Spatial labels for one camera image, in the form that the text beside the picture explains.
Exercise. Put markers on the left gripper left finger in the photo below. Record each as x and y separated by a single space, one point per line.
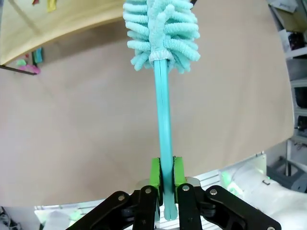
156 175

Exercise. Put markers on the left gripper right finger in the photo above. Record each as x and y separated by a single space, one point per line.
179 172

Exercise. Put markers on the teal chenille duster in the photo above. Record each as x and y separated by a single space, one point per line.
165 119

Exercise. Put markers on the two-tier wood and metal shelf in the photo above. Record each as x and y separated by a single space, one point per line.
72 19

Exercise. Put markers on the white plastic cover sheet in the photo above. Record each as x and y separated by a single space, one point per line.
251 198

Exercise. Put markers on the grey metal storage rack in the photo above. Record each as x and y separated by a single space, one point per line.
299 100

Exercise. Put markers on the pink and green toys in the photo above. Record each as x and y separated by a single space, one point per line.
31 69

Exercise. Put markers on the cardboard box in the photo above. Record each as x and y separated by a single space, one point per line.
287 14

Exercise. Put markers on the yellow paper scrap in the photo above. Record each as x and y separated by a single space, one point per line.
52 6

